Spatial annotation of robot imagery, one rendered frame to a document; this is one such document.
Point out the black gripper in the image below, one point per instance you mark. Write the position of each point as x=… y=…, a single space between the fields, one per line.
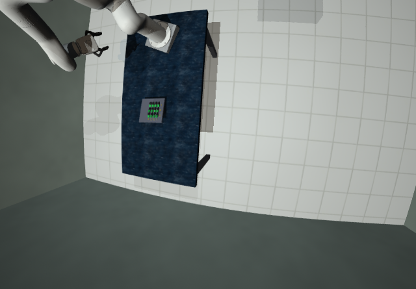
x=88 y=45

